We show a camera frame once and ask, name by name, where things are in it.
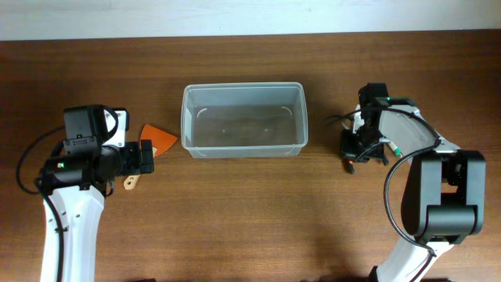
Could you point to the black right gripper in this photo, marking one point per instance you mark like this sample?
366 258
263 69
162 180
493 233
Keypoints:
347 150

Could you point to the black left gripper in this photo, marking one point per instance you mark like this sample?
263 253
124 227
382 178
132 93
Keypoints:
135 164

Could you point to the orange black needle-nose pliers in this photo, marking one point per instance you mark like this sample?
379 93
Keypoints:
349 164

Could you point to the clear plastic container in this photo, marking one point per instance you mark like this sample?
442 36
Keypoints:
246 119

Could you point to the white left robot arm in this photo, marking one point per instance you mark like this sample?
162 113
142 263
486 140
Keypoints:
77 179

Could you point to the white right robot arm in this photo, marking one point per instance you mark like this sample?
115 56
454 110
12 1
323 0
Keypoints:
434 195

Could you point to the clear case coloured screwdrivers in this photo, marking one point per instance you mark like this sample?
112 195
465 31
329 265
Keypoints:
395 149

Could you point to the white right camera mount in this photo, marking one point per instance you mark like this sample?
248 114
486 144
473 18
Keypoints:
358 121

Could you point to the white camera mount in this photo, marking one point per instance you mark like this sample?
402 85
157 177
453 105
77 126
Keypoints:
117 124
358 121

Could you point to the orange scraper wooden handle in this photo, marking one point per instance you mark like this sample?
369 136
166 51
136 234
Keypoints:
161 142

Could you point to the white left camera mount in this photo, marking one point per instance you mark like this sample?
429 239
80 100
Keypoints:
117 124

